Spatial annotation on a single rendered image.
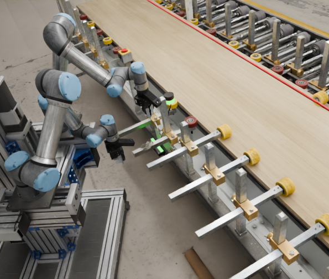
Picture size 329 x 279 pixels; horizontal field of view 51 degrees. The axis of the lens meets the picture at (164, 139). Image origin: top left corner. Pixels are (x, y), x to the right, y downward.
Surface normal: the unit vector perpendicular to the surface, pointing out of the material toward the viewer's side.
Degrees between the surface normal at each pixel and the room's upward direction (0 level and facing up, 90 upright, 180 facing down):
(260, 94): 0
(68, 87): 85
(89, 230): 0
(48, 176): 95
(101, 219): 0
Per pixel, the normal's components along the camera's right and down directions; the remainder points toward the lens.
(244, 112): -0.15, -0.73
